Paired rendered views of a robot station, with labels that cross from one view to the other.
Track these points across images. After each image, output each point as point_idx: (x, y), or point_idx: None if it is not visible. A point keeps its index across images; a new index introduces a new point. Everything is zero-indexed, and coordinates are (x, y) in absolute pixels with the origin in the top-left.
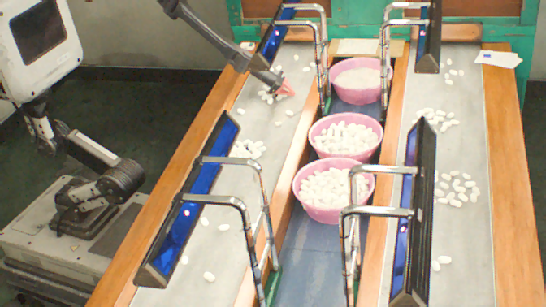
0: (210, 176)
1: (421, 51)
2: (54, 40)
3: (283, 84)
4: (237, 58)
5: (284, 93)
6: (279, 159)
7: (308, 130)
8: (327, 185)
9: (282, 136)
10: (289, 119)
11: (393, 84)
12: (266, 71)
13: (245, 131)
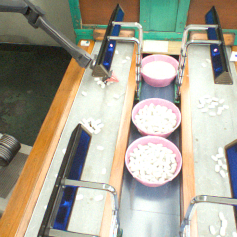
0: (71, 194)
1: (218, 66)
2: None
3: (111, 76)
4: (81, 58)
5: (112, 81)
6: (113, 134)
7: (130, 111)
8: (148, 158)
9: (113, 115)
10: (116, 101)
11: None
12: (106, 77)
13: (88, 110)
